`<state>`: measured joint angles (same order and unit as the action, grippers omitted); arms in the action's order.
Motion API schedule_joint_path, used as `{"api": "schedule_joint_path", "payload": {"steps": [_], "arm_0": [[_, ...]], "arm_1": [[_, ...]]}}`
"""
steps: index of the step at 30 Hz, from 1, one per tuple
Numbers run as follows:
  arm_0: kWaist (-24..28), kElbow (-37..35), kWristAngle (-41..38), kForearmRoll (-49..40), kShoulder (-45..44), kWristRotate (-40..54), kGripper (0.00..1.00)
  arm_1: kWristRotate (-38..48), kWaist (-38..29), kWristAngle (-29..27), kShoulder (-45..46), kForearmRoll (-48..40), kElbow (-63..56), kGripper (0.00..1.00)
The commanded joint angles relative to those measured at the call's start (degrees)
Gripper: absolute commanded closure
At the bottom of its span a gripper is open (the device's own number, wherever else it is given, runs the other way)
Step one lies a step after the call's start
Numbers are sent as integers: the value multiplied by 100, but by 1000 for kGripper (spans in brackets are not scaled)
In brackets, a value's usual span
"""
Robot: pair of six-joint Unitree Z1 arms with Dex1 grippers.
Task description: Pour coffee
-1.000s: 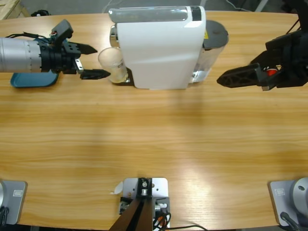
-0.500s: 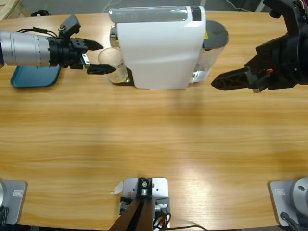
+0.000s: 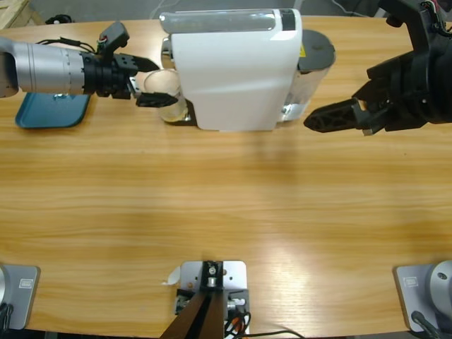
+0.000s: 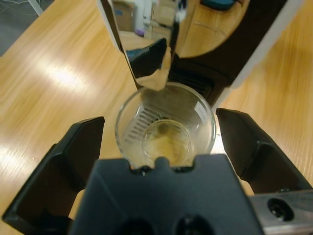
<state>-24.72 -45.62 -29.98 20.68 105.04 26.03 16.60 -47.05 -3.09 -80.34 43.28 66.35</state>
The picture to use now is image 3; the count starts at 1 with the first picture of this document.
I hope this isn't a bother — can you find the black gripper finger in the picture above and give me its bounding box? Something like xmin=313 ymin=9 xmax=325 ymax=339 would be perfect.
xmin=302 ymin=97 xmax=368 ymax=134
xmin=135 ymin=91 xmax=179 ymax=108
xmin=114 ymin=53 xmax=160 ymax=73

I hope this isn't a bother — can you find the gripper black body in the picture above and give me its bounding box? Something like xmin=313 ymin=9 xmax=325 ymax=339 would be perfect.
xmin=80 ymin=52 xmax=142 ymax=101
xmin=352 ymin=49 xmax=452 ymax=138

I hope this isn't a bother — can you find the clear drinking glass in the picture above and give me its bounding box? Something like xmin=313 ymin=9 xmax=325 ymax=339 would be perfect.
xmin=143 ymin=69 xmax=190 ymax=124

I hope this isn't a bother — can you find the white capsule coffee machine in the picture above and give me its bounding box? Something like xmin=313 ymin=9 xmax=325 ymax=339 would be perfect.
xmin=158 ymin=7 xmax=304 ymax=134

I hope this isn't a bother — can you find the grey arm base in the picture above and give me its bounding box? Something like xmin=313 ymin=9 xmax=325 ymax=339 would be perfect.
xmin=0 ymin=264 xmax=41 ymax=330
xmin=393 ymin=260 xmax=452 ymax=333

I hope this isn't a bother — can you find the teal plastic tray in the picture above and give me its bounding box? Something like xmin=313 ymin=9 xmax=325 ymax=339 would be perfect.
xmin=14 ymin=92 xmax=92 ymax=130

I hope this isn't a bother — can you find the small black object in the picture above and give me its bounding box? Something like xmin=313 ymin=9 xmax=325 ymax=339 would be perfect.
xmin=44 ymin=13 xmax=76 ymax=25

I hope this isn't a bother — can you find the clear water tank grey lid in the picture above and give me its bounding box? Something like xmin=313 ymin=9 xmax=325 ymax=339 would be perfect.
xmin=289 ymin=29 xmax=337 ymax=123

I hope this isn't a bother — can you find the white tape piece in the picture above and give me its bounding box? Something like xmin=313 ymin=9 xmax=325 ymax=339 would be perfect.
xmin=161 ymin=265 xmax=182 ymax=286

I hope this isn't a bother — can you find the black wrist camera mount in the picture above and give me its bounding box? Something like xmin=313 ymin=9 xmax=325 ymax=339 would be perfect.
xmin=376 ymin=0 xmax=452 ymax=59
xmin=97 ymin=20 xmax=130 ymax=56

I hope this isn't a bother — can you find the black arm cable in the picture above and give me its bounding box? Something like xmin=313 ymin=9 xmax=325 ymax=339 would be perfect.
xmin=35 ymin=37 xmax=102 ymax=54

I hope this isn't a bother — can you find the white mount plate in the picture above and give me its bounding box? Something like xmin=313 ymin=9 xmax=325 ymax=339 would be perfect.
xmin=179 ymin=260 xmax=251 ymax=335

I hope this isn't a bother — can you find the black post bracket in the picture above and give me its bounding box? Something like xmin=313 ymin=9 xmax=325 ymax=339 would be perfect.
xmin=175 ymin=287 xmax=250 ymax=316

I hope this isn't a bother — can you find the dark camera post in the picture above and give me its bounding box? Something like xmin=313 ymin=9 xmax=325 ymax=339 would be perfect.
xmin=158 ymin=260 xmax=226 ymax=339

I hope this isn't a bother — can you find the orange and black cable bundle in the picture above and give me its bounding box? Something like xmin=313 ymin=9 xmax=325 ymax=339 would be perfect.
xmin=224 ymin=310 xmax=252 ymax=336

